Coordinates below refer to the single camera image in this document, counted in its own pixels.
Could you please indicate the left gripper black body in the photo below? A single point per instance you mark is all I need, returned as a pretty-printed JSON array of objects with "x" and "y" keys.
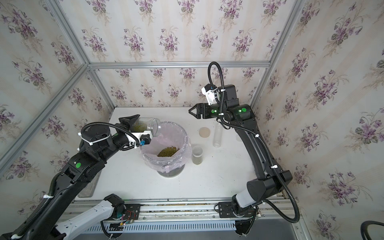
[{"x": 119, "y": 140}]

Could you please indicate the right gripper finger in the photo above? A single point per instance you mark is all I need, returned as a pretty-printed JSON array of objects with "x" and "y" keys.
[
  {"x": 195, "y": 108},
  {"x": 197, "y": 116}
]

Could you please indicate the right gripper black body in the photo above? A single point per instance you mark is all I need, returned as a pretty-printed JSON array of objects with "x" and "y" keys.
[{"x": 210, "y": 111}]

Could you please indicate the jar with beige lid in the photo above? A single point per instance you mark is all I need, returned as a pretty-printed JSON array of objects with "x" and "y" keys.
[{"x": 147, "y": 124}]

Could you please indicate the beige jar lid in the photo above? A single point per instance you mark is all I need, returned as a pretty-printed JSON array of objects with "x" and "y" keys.
[{"x": 204, "y": 132}]

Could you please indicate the clear jar with mung beans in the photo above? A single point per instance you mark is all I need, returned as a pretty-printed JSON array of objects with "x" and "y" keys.
[{"x": 218, "y": 134}]

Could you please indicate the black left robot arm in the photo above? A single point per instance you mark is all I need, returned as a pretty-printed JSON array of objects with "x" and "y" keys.
[{"x": 100, "y": 141}]

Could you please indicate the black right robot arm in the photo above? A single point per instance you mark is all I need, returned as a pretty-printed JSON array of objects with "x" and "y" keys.
[{"x": 224, "y": 106}]

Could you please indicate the mung beans in bin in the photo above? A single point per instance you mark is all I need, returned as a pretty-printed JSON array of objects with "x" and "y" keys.
[{"x": 167, "y": 152}]

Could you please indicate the mesh bin with plastic bag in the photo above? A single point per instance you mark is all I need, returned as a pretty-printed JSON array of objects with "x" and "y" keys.
[{"x": 171, "y": 134}]

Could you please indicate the grey sponge pad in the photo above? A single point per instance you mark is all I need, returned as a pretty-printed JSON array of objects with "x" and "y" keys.
[{"x": 89, "y": 190}]

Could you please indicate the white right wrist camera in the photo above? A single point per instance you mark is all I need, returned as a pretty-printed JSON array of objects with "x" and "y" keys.
[{"x": 211, "y": 94}]

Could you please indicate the aluminium frame crossbar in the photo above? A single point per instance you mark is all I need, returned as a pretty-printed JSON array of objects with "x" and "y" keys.
[{"x": 177, "y": 65}]

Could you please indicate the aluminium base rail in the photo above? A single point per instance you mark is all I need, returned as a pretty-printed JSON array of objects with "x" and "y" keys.
[{"x": 169, "y": 216}]

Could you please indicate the aluminium frame post left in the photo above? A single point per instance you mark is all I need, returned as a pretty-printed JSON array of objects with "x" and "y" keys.
[{"x": 65, "y": 25}]

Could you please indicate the aluminium frame post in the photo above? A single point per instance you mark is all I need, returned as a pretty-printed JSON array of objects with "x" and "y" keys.
[
  {"x": 65, "y": 25},
  {"x": 288, "y": 28}
]

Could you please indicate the aluminium frame post right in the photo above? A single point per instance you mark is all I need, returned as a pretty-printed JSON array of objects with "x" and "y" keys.
[{"x": 288, "y": 28}]

